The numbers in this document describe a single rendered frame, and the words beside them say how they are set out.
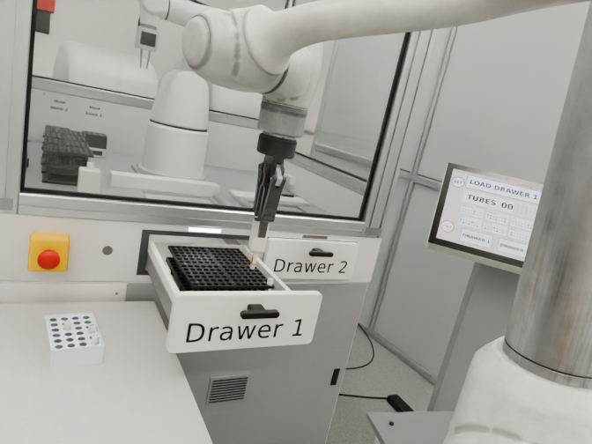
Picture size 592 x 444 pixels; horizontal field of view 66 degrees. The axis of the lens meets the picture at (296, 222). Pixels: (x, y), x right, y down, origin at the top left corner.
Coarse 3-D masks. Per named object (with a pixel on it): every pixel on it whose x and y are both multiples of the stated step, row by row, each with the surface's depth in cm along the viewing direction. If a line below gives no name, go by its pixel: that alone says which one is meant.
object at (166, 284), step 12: (156, 252) 102; (168, 252) 110; (156, 264) 98; (264, 264) 109; (156, 276) 97; (168, 276) 91; (276, 276) 103; (156, 288) 96; (168, 288) 88; (276, 288) 101; (288, 288) 98; (168, 300) 86; (168, 312) 86
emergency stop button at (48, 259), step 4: (44, 252) 90; (48, 252) 90; (52, 252) 90; (40, 256) 90; (44, 256) 90; (48, 256) 90; (52, 256) 90; (56, 256) 91; (40, 260) 90; (44, 260) 90; (48, 260) 90; (52, 260) 90; (56, 260) 91; (40, 264) 90; (44, 264) 90; (48, 264) 90; (52, 264) 91; (56, 264) 91; (44, 268) 90; (48, 268) 91; (52, 268) 91
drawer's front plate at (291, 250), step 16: (272, 240) 118; (288, 240) 121; (304, 240) 123; (320, 240) 127; (272, 256) 120; (288, 256) 122; (304, 256) 125; (336, 256) 130; (352, 256) 132; (288, 272) 124; (304, 272) 126; (336, 272) 131
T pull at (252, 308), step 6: (252, 306) 82; (258, 306) 82; (240, 312) 79; (246, 312) 79; (252, 312) 79; (258, 312) 80; (264, 312) 81; (270, 312) 81; (276, 312) 82; (246, 318) 79; (252, 318) 80; (258, 318) 80; (264, 318) 81
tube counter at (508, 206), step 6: (504, 204) 143; (510, 204) 143; (516, 204) 142; (522, 204) 142; (504, 210) 142; (510, 210) 142; (516, 210) 142; (522, 210) 141; (528, 210) 141; (534, 210) 141; (528, 216) 140; (534, 216) 140
